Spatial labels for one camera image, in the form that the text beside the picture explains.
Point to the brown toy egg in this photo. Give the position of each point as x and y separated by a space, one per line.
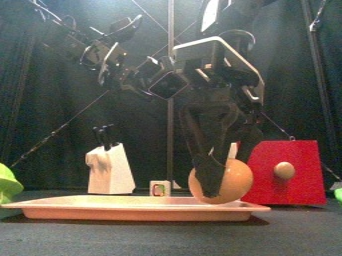
235 181

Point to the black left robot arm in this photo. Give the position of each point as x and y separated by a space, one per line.
67 36

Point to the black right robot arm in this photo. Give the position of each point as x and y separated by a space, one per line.
224 15

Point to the red drawer box wooden knob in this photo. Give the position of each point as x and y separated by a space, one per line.
288 173

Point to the small white printed cube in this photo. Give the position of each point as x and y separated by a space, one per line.
159 189

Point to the pink plastic tray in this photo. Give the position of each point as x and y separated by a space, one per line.
133 208

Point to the white knife block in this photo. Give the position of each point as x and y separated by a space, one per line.
109 171

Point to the small green toy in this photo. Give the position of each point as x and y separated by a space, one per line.
338 196

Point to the thin diagonal metal rod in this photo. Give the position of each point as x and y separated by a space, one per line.
53 135

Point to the large green toy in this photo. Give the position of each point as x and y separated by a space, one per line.
8 185

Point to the vertical metal frame pole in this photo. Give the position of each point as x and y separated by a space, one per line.
169 140

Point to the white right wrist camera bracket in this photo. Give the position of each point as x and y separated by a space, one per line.
214 42

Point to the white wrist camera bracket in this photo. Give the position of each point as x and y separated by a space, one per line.
108 61
214 42

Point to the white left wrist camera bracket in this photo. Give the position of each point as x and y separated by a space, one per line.
108 61

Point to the slanted metal frame pole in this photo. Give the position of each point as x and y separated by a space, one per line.
318 83

